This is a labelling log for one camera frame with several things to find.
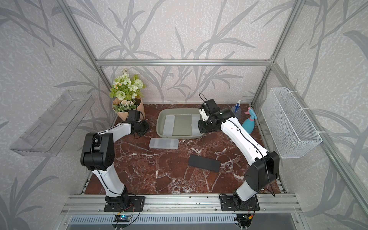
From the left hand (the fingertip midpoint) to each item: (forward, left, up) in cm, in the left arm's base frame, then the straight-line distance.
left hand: (151, 126), depth 100 cm
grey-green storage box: (+7, -21, -5) cm, 23 cm away
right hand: (-12, -33, +15) cm, 38 cm away
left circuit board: (-52, +6, -6) cm, 53 cm away
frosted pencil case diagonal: (+2, -12, -2) cm, 12 cm away
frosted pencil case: (-11, -9, -6) cm, 15 cm away
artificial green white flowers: (+13, +16, +23) cm, 31 cm away
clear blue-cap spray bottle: (+10, -61, +7) cm, 62 cm away
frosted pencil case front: (0, -31, -5) cm, 32 cm away
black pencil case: (-24, -33, -5) cm, 41 cm away
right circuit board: (-53, -55, -6) cm, 77 cm away
